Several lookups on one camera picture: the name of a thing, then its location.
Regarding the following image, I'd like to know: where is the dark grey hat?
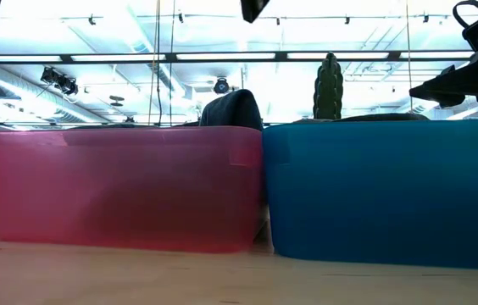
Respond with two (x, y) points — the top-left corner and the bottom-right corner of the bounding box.
(199, 88), (264, 131)

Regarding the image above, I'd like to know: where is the round black ceiling device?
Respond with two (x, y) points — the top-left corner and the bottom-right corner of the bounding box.
(213, 76), (232, 95)

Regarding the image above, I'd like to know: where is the blue plastic bin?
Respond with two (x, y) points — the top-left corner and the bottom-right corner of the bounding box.
(262, 119), (478, 272)

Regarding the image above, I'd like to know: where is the green cactus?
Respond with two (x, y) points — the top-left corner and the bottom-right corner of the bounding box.
(313, 52), (345, 121)

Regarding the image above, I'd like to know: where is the black ceiling spotlight cluster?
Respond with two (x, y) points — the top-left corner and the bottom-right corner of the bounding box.
(39, 66), (80, 97)

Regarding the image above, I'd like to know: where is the pink translucent plastic bin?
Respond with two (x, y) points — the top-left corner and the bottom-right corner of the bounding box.
(0, 125), (264, 254)

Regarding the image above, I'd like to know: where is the black frame crossbar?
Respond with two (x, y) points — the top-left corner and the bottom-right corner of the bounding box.
(0, 51), (475, 66)

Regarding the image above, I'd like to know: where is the thin hanging cable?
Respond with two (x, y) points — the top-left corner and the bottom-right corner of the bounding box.
(169, 0), (177, 127)
(405, 0), (414, 114)
(148, 0), (164, 127)

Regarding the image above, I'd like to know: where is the black right camera cable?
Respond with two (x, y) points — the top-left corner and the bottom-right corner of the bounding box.
(452, 0), (478, 29)

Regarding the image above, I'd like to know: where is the silver ventilation duct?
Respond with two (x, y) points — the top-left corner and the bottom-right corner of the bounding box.
(0, 71), (111, 125)

